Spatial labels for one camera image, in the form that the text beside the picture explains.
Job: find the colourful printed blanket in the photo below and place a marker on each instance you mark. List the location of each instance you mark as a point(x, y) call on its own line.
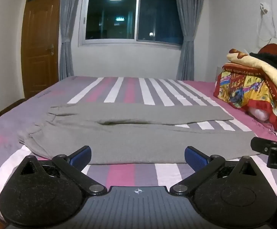
point(245, 88)

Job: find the black cloth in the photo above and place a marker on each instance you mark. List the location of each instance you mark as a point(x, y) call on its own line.
point(276, 60)

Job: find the brown wooden door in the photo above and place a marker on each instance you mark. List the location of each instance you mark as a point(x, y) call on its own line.
point(39, 52)

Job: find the cream printed blanket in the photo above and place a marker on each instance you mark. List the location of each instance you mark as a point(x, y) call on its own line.
point(255, 63)

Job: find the white wall socket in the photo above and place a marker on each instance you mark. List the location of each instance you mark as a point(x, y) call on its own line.
point(264, 7)

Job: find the grey curtain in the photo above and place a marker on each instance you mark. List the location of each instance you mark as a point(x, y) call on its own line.
point(68, 33)
point(188, 33)

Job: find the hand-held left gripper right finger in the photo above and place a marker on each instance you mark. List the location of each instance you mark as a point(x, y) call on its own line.
point(193, 157)

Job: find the wooden bed frame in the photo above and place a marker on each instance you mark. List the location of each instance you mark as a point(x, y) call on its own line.
point(5, 111)

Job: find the red-brown headboard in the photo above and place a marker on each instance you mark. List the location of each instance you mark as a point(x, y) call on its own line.
point(271, 49)

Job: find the grey pants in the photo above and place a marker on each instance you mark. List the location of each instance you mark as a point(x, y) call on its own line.
point(129, 143)

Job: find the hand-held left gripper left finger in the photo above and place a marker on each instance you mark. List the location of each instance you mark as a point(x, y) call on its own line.
point(82, 156)

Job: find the striped bed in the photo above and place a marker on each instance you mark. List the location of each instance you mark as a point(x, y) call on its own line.
point(129, 88)

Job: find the sliding glass window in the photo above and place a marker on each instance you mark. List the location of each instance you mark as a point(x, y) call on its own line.
point(133, 16)

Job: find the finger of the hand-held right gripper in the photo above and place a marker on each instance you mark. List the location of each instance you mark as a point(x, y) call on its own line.
point(260, 145)

